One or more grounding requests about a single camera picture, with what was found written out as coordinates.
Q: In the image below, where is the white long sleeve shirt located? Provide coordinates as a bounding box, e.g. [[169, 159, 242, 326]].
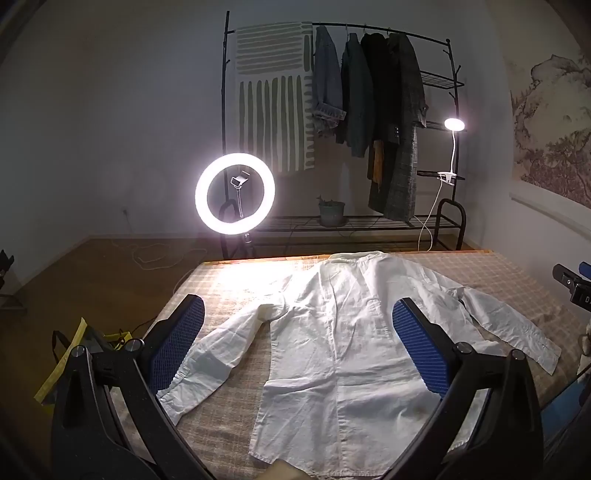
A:
[[157, 252, 561, 477]]

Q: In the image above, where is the black metal clothes rack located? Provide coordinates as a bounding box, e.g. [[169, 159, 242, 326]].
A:
[[220, 10, 468, 260]]

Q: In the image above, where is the small green potted plant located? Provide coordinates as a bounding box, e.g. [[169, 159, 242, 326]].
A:
[[318, 196, 346, 228]]

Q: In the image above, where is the phone holder clip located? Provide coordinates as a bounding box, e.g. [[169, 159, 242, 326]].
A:
[[229, 170, 250, 191]]

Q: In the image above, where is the white clip desk lamp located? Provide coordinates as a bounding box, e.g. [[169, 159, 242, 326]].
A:
[[438, 117, 466, 186]]

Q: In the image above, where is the dark plaid hanging coat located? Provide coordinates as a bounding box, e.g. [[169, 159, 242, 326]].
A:
[[362, 33, 428, 221]]

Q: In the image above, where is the dark green hanging coat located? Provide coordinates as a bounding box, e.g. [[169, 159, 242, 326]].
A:
[[337, 33, 370, 158]]

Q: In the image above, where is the striped white green cloth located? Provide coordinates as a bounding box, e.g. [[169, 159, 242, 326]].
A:
[[235, 22, 315, 175]]

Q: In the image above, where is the blue denim jacket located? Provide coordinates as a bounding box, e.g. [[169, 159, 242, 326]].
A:
[[312, 25, 346, 136]]

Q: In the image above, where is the white lamp cable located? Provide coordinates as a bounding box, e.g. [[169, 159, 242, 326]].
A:
[[413, 182, 446, 252]]

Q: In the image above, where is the white ring light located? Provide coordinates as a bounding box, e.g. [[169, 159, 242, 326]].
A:
[[193, 152, 277, 236]]

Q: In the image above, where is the landscape painting wall scroll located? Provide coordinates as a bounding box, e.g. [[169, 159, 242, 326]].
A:
[[504, 45, 590, 207]]

